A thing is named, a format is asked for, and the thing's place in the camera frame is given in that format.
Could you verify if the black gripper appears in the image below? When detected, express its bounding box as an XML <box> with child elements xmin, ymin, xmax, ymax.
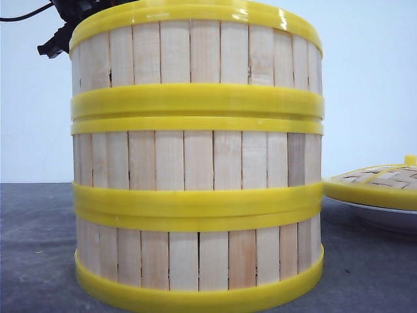
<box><xmin>36</xmin><ymin>0</ymin><xmax>113</xmax><ymax>60</ymax></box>

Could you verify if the white plate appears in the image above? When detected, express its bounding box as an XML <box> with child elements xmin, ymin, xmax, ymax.
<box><xmin>324</xmin><ymin>196</ymin><xmax>416</xmax><ymax>235</ymax></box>

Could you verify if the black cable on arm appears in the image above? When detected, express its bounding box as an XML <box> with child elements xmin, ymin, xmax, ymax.
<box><xmin>0</xmin><ymin>0</ymin><xmax>55</xmax><ymax>22</ymax></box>

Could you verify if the woven bamboo steamer lid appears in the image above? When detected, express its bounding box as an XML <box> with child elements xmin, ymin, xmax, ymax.
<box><xmin>323</xmin><ymin>155</ymin><xmax>416</xmax><ymax>211</ymax></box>

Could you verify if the bamboo steamer basket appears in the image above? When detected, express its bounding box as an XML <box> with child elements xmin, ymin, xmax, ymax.
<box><xmin>70</xmin><ymin>1</ymin><xmax>324</xmax><ymax>134</ymax></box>
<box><xmin>74</xmin><ymin>130</ymin><xmax>322</xmax><ymax>230</ymax></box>
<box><xmin>75</xmin><ymin>216</ymin><xmax>324</xmax><ymax>312</ymax></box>

